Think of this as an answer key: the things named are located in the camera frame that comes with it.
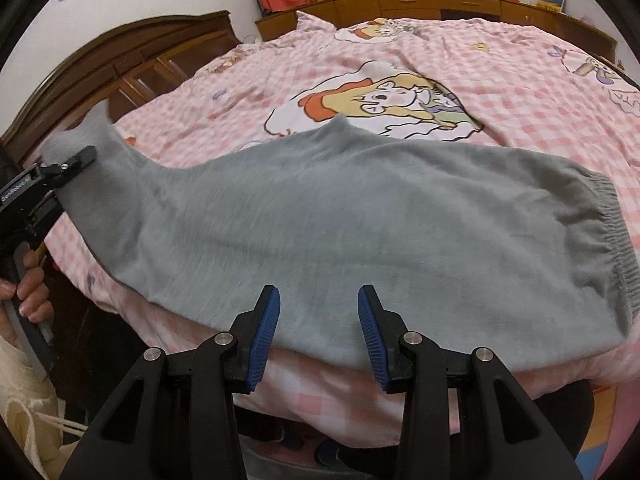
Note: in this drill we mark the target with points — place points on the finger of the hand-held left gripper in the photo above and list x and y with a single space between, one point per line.
70 162

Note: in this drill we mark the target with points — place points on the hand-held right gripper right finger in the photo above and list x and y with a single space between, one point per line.
372 345

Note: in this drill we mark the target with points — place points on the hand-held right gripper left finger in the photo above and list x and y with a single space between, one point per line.
262 345

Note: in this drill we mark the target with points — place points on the grey fleece pants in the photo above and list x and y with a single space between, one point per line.
350 220

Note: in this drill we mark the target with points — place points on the person's left hand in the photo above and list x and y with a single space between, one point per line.
37 290

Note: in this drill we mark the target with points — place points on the dark blue shoe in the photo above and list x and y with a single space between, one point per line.
327 452
291 437

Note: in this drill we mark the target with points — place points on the wooden headboard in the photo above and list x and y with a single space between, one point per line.
125 55

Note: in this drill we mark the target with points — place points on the pink checked printed blanket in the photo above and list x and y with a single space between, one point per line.
500 85

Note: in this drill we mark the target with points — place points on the long wooden cabinet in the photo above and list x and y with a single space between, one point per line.
450 2

